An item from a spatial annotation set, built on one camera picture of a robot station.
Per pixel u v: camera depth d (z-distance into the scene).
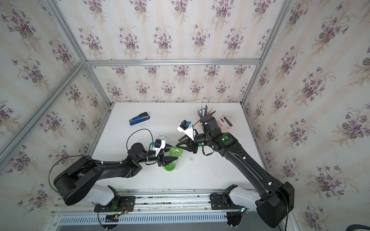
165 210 0.72
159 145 0.64
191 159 0.88
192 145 0.59
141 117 1.08
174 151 0.75
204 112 1.01
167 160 0.67
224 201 0.65
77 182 0.43
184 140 0.64
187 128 0.59
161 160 0.66
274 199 0.37
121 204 0.72
